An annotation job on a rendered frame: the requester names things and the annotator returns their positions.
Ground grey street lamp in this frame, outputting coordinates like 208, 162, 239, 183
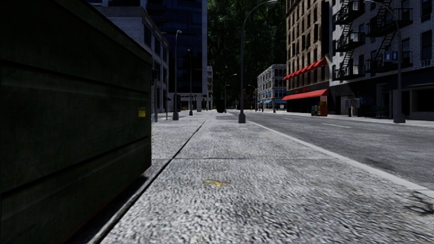
238, 0, 279, 124
172, 29, 183, 121
248, 84, 258, 112
223, 73, 238, 114
363, 0, 406, 124
187, 49, 194, 116

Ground pale grey building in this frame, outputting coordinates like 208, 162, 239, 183
257, 64, 288, 111

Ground grey pole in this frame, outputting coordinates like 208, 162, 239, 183
151, 68, 159, 123

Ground glass tower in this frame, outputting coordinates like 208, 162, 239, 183
62, 0, 209, 112

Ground trees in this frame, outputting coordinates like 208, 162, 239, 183
207, 0, 299, 109

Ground pale brick building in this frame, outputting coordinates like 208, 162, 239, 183
96, 6, 170, 119

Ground brown brick building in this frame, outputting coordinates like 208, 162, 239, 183
282, 0, 331, 114

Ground dark green dumpster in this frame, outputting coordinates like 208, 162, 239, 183
0, 0, 153, 244

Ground green bench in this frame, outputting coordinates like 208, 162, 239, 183
369, 106, 389, 119

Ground white brick building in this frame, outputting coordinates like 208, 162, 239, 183
328, 0, 434, 121

